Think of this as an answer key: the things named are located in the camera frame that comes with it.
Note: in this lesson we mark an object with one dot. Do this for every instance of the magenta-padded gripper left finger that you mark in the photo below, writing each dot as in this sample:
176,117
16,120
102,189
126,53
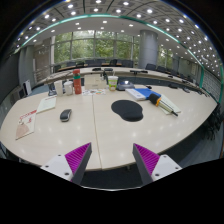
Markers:
75,160

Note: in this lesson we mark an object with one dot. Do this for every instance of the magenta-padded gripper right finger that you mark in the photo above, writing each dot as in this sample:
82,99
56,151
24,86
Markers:
150,161

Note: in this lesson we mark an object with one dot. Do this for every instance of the dark grey computer mouse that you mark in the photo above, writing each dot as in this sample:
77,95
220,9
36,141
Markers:
65,115

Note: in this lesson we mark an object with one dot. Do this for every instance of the black mouse pad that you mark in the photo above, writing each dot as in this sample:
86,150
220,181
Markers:
127,110

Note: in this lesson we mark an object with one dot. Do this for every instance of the red and white leaflet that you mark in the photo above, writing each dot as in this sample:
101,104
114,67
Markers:
26,124

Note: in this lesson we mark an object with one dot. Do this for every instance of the white booklet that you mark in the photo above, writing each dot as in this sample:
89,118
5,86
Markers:
46,104

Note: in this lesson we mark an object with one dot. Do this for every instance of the blue and white book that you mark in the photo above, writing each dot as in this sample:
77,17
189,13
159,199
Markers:
143,93

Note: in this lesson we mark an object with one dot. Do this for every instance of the colourful printed leaflet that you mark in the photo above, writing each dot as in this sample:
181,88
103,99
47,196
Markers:
93,92

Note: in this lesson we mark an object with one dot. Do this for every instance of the orange bottle with green band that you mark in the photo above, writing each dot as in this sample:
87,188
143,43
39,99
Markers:
77,83

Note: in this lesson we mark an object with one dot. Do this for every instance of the dark conference microphone console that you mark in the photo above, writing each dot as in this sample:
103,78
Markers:
125,86

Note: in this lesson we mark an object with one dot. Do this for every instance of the white cardboard box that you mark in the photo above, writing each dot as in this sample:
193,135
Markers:
95,81

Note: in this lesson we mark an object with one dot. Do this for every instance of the paper cup with green print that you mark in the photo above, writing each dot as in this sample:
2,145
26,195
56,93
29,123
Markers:
112,82

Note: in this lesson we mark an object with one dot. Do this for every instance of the long curved conference desk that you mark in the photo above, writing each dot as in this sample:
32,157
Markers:
120,71

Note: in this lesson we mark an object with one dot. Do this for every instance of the dark office chairs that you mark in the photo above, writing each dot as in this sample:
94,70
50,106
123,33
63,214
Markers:
150,66

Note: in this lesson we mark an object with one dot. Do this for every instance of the ceiling lights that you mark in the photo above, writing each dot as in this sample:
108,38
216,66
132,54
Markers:
96,10

